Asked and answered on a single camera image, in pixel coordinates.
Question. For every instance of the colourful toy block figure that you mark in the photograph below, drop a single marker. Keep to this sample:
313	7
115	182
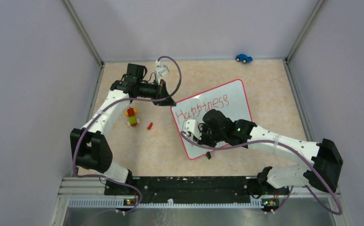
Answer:
131	113

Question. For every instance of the blue toy car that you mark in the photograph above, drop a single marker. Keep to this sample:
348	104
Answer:
243	58

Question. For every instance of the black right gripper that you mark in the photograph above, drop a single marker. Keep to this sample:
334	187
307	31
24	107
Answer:
202	128

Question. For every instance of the red framed whiteboard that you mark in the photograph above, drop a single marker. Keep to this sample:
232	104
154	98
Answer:
223	106

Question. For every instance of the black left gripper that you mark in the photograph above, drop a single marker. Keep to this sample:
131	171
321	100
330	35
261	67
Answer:
162	93

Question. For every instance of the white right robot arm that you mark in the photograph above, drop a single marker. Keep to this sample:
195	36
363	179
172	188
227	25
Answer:
318	164

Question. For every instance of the white slotted cable duct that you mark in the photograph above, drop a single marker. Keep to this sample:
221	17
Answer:
120	203

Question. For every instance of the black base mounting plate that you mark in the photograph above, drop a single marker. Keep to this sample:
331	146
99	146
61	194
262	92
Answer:
195	190

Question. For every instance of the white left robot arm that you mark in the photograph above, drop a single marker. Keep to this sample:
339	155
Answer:
90	149

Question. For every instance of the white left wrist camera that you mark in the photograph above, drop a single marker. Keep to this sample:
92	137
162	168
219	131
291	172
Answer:
160	71

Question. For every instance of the red marker cap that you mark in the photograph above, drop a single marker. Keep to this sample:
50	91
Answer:
150	126

